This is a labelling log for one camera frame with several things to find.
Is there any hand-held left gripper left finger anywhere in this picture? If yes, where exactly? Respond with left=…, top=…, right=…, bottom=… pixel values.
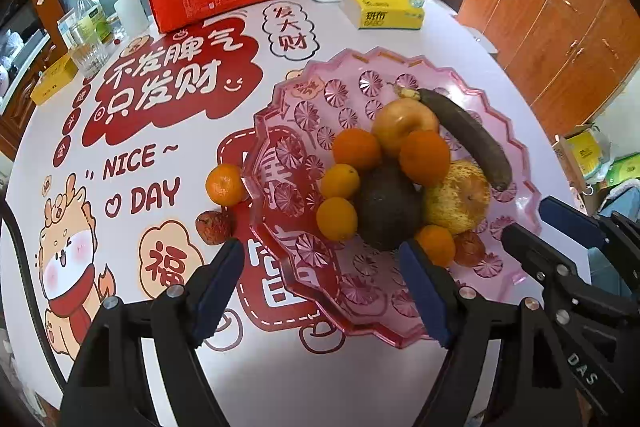
left=59, top=237, right=246, bottom=427

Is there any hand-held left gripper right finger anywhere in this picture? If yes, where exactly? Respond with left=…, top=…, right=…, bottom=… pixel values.
left=398, top=239, right=583, bottom=427

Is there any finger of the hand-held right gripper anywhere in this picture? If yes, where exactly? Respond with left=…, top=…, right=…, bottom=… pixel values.
left=501, top=223, right=588, bottom=295
left=539, top=195, right=640, bottom=258

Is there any orange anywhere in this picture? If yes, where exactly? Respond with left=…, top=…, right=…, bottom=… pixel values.
left=316, top=197, right=359, bottom=242
left=398, top=130, right=452, bottom=185
left=415, top=224, right=457, bottom=268
left=332, top=129, right=383, bottom=172
left=320, top=163, right=361, bottom=200

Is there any wrinkled red fruit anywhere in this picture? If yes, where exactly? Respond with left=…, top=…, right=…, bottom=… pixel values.
left=195, top=209, right=236, bottom=245
left=452, top=229, right=486, bottom=267

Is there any yellow pear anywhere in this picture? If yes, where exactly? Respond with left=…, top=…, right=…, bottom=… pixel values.
left=424, top=159, right=493, bottom=236

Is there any dark avocado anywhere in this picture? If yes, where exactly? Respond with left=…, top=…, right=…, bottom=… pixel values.
left=354, top=162, right=426, bottom=253

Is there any blackened banana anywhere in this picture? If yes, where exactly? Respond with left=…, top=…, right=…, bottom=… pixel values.
left=394, top=85, right=513, bottom=192

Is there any yellow red apple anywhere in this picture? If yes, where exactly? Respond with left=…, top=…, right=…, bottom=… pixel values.
left=371, top=99, right=441, bottom=158

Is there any pink plastic fruit plate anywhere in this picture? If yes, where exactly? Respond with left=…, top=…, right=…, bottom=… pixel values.
left=241, top=47, right=543, bottom=350

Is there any cardboard box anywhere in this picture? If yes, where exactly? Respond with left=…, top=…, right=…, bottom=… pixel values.
left=552, top=122, right=616, bottom=188

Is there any green bag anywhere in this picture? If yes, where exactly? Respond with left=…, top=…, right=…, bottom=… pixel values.
left=605, top=154, right=640, bottom=185

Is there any tangerine with green stem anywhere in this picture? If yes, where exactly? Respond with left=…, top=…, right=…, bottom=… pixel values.
left=205, top=163, right=249, bottom=208

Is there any orange wooden wardrobe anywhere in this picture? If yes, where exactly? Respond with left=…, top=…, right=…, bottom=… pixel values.
left=452, top=0, right=640, bottom=140

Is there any brown wooden cabinet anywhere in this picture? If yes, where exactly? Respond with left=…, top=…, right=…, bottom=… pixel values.
left=0, top=0, right=66, bottom=162

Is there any flat yellow box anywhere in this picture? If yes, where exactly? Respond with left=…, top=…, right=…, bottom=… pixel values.
left=30, top=53, right=78, bottom=106

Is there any clear glass cup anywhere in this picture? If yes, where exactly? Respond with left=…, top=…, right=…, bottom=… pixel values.
left=70, top=24, right=108, bottom=78

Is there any yellow tissue box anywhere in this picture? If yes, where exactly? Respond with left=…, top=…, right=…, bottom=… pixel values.
left=339, top=0, right=426, bottom=30

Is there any white plastic bottle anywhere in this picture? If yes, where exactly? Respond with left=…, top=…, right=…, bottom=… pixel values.
left=114, top=0, right=151, bottom=40

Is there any clear bottle with white cap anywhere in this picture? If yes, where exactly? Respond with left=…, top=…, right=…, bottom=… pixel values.
left=74, top=0, right=113, bottom=42

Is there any black cable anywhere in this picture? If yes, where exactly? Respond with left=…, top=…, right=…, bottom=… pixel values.
left=0, top=197, right=68, bottom=385

